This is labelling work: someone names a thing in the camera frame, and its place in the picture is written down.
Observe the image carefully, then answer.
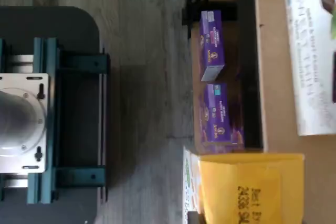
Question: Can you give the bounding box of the dark robot base table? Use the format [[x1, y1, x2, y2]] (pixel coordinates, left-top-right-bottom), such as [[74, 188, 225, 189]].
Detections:
[[0, 5, 102, 224]]

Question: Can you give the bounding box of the black metal shelf rack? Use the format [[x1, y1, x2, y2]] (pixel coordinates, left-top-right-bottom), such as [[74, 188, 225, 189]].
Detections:
[[181, 0, 269, 154]]

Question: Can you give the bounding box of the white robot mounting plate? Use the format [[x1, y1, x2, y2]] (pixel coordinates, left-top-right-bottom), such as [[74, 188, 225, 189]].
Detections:
[[0, 72, 51, 175]]

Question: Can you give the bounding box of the yellow cracker box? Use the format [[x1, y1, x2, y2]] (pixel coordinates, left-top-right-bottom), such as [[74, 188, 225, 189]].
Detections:
[[182, 145, 306, 224]]

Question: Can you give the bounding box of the wooden shelf board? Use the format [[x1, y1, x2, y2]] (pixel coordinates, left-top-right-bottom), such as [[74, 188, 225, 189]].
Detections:
[[253, 0, 336, 224], [184, 0, 238, 154]]

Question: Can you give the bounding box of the purple snack box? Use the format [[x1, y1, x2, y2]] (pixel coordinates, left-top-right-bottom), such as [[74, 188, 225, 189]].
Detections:
[[200, 82, 246, 154], [198, 9, 226, 82]]

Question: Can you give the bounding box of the white box with dark thins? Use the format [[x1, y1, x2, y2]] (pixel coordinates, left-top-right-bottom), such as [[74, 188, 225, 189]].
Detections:
[[282, 0, 336, 137]]

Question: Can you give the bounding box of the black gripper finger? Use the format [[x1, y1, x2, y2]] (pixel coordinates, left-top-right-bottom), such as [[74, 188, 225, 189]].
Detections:
[[187, 210, 205, 224]]

